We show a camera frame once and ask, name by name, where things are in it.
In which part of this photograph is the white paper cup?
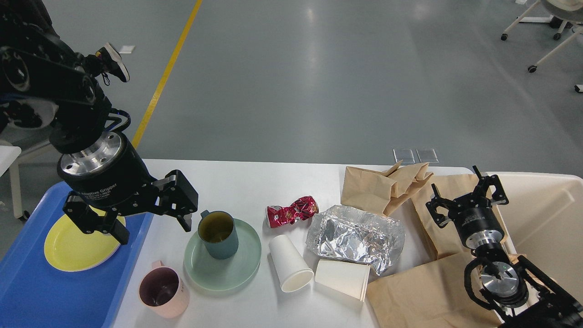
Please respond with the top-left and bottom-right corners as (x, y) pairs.
(269, 235), (314, 293)

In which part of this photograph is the large brown paper bag front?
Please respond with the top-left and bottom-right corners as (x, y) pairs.
(367, 252), (501, 328)

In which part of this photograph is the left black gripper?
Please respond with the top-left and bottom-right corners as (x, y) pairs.
(57, 131), (199, 245)

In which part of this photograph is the crumpled aluminium foil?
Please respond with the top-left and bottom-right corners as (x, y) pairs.
(305, 205), (406, 277)

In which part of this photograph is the crushed red can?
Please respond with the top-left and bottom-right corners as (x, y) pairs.
(266, 196), (319, 229)

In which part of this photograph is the pink mug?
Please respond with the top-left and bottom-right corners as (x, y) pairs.
(138, 260), (190, 319)

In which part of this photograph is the white side table corner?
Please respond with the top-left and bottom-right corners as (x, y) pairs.
(0, 145), (21, 176)

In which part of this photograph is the person in black clothes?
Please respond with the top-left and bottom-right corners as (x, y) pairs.
(77, 43), (130, 86)

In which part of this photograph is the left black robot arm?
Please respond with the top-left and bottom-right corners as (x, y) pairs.
(0, 0), (198, 245)

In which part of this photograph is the crumpled small brown paper bag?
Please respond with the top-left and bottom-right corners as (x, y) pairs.
(341, 162), (433, 216)

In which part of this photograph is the blue plastic tray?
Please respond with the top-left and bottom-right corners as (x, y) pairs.
(0, 181), (153, 328)

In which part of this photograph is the yellow plate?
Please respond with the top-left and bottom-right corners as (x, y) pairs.
(43, 214), (121, 272)

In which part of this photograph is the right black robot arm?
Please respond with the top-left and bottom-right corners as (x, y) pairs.
(425, 166), (583, 328)

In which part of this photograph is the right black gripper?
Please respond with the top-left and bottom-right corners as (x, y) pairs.
(425, 165), (510, 250)

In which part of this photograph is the light green plate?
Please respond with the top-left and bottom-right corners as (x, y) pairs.
(184, 219), (262, 292)

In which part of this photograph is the grey office chair left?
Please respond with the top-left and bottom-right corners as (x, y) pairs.
(8, 139), (51, 223)

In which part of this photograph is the dark teal mug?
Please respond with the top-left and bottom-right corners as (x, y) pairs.
(197, 210), (239, 260)

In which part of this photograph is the brown paper bag under gripper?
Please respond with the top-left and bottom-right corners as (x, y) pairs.
(411, 174), (507, 259)

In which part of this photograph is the beige plastic bin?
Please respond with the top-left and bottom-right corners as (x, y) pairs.
(494, 172), (583, 302)

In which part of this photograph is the white chair base right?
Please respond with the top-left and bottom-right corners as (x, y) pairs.
(500, 0), (583, 93)

